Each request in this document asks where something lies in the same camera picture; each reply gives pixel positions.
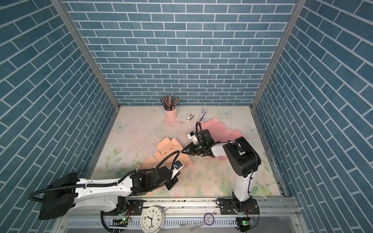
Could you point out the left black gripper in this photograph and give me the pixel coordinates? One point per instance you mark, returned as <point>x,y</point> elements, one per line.
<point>174,181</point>

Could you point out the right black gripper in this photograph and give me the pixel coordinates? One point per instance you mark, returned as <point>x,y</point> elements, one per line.
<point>191,148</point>

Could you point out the orange paper box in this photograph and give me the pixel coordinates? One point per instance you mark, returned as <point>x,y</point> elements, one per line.
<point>163,149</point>

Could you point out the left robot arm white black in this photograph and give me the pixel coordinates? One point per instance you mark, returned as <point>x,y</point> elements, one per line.
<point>71,193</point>

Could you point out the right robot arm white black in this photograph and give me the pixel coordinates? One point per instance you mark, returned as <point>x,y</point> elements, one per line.
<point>243,159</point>

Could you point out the pink flat paper box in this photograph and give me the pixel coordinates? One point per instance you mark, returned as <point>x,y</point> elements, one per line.
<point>219,132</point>

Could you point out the pink pencil cup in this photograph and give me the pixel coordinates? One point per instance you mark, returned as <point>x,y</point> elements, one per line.
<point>171,115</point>

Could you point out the toothpaste tube packet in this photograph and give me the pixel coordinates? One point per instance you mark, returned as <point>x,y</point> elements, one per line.
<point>202,116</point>

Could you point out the white alarm clock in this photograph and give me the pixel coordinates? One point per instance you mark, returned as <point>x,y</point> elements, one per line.
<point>152,220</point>

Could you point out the coloured pencils bunch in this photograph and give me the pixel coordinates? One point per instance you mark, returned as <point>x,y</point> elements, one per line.
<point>169,102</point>

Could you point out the purple tape roll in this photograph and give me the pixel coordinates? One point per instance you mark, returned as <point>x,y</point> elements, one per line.
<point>209,219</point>

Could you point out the left circuit board green led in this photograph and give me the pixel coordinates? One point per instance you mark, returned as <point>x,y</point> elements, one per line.
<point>119,222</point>

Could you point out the circuit board green led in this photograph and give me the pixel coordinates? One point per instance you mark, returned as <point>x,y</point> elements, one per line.
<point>119,222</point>
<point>243,224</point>

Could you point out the right circuit board green led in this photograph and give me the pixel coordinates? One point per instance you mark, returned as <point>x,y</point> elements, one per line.
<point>243,224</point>

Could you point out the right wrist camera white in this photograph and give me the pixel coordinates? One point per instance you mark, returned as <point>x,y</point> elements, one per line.
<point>194,137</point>

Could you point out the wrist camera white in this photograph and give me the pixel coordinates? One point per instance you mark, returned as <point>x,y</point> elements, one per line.
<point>194,137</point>
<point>177,167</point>

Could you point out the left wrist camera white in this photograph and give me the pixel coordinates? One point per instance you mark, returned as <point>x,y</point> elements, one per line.
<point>177,167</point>

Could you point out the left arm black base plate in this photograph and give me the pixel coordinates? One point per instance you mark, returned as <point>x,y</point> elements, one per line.
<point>129,207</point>

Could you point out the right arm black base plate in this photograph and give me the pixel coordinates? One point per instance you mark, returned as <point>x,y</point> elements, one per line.
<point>235,207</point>

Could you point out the aluminium front rail frame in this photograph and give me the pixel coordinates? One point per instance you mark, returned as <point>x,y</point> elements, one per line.
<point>272,214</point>

